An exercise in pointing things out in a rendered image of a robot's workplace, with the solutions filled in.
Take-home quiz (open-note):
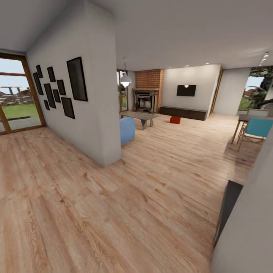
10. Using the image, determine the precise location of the storage box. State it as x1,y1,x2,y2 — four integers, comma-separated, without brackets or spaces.
170,116,181,124

